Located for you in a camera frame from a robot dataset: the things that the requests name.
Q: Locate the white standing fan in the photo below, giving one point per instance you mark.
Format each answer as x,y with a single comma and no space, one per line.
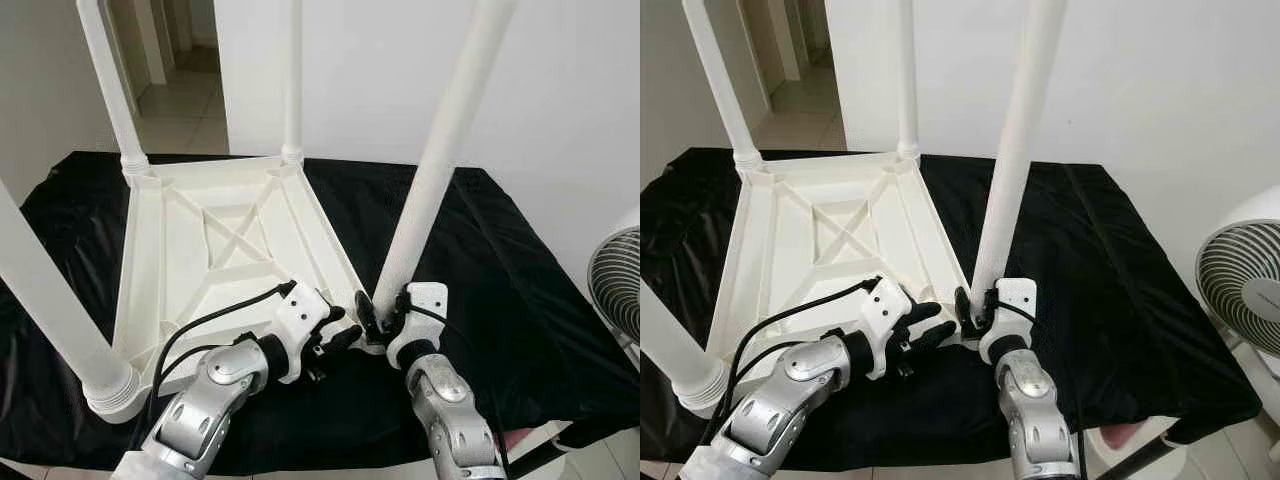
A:
1245,280
618,285

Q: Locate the white plastic children table top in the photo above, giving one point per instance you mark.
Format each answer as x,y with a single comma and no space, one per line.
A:
180,250
790,250

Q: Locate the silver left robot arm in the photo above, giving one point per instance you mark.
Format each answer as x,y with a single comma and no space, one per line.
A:
205,400
790,395

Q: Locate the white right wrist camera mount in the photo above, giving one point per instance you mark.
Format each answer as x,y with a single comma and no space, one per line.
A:
1015,300
425,305

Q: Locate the black table cloth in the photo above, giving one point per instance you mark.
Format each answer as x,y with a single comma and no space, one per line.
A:
540,330
1150,330

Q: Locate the red white plastic item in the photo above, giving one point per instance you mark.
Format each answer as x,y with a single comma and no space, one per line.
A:
1125,436
518,438

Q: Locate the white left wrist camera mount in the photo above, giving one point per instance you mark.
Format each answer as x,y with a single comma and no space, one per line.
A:
885,315
298,320

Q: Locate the white door frame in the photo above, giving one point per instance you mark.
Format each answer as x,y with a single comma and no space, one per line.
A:
150,45
785,45

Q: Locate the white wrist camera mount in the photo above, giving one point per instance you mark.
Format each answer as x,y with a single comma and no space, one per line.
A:
298,320
885,315
1015,300
425,305

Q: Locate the black metal table leg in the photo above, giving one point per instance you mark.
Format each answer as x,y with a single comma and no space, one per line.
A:
548,457
1140,460

